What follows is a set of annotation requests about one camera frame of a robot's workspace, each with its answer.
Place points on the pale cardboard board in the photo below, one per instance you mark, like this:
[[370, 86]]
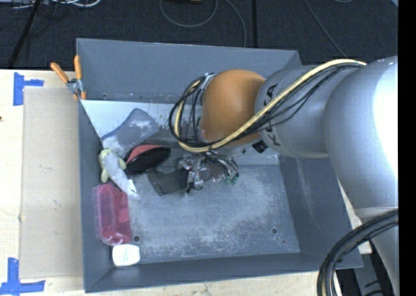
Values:
[[48, 174]]

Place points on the grey and yellow toy animal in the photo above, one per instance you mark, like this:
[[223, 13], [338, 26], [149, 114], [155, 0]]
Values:
[[116, 171]]

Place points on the grey metal bin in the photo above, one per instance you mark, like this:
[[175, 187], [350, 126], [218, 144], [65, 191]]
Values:
[[208, 216]]

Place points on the small white box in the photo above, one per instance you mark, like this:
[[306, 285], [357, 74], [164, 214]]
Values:
[[126, 254]]

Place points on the red and black brush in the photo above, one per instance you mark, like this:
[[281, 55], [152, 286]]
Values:
[[146, 159]]

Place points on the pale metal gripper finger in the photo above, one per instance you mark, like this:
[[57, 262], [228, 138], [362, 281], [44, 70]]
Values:
[[185, 164], [195, 182]]

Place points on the pink clear plastic box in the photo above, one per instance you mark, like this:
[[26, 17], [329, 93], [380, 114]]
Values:
[[112, 215]]

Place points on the dark grey flat block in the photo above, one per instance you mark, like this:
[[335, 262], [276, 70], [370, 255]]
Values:
[[167, 181]]

